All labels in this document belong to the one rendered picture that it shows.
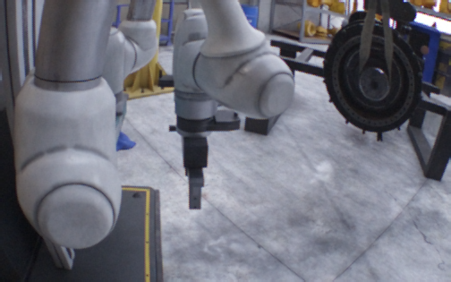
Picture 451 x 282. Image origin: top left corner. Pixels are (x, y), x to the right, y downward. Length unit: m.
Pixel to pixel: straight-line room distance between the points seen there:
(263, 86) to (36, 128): 0.30
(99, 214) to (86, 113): 0.11
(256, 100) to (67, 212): 0.29
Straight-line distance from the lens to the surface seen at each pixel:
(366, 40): 1.31
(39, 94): 0.36
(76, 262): 1.07
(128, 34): 1.13
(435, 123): 4.03
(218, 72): 0.47
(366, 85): 1.31
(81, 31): 0.34
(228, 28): 0.46
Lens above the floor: 1.11
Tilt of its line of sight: 27 degrees down
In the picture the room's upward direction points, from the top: 5 degrees clockwise
